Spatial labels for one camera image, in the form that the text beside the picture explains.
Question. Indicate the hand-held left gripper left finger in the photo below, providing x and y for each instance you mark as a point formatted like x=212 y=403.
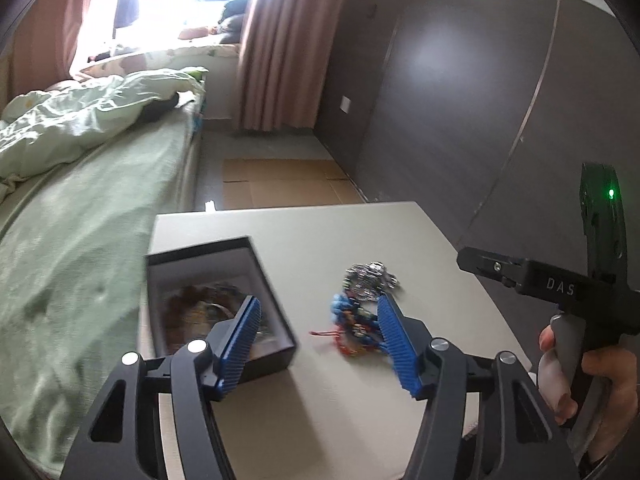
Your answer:
x=240 y=350

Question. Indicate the small white object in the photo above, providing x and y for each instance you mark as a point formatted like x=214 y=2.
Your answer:
x=210 y=206

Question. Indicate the dark cushions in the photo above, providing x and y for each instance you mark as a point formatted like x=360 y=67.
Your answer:
x=232 y=20

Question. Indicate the green tissue box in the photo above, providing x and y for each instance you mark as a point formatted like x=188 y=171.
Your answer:
x=198 y=74

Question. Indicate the black cloth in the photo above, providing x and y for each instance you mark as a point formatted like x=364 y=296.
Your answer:
x=157 y=109

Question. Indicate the thin silver bangle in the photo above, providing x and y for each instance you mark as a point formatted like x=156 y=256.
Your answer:
x=212 y=305

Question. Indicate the person's right hand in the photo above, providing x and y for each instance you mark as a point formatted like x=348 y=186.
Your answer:
x=620 y=375

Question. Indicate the flattened cardboard sheets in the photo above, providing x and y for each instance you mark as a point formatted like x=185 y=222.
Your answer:
x=280 y=180

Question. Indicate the dark grey wardrobe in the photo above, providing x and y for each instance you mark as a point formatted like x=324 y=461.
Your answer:
x=450 y=110

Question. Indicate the pale green quilt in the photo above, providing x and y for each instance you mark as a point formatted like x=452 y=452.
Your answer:
x=60 y=120

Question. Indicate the black square gift box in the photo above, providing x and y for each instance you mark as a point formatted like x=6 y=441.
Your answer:
x=272 y=360

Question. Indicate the bed with green sheet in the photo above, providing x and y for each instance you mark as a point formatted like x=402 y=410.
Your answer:
x=75 y=260

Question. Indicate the orange plush toy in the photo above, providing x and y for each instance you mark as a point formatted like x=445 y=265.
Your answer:
x=194 y=33

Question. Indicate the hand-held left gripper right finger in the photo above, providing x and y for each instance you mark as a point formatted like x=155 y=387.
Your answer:
x=397 y=345

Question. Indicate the floral window seat cushion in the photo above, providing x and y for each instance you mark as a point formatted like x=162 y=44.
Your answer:
x=200 y=51

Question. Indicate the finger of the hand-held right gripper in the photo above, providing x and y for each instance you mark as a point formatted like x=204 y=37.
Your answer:
x=487 y=265

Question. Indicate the white wall switch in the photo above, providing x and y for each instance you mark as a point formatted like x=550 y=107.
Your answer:
x=345 y=104

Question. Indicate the white low table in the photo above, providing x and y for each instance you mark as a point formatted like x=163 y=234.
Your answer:
x=325 y=410

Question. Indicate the pink curtain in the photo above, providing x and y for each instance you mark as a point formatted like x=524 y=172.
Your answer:
x=50 y=25
x=285 y=50

